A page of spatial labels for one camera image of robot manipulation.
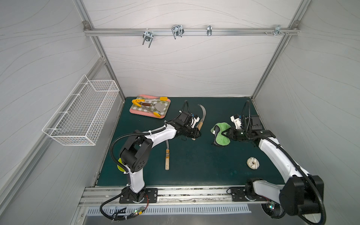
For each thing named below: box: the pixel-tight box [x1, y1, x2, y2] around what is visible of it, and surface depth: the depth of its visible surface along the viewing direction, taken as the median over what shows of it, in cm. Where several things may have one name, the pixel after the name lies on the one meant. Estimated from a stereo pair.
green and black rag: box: [210, 121, 232, 146], surface depth 81 cm
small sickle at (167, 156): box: [165, 139, 170, 171], surface depth 87 cm
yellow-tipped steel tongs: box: [131, 96, 169, 118], surface depth 119 cm
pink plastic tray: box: [129, 94, 172, 119], surface depth 116 cm
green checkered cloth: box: [130, 96, 171, 116], surface depth 117 cm
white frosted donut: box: [246, 156, 260, 170], surface depth 84 cm
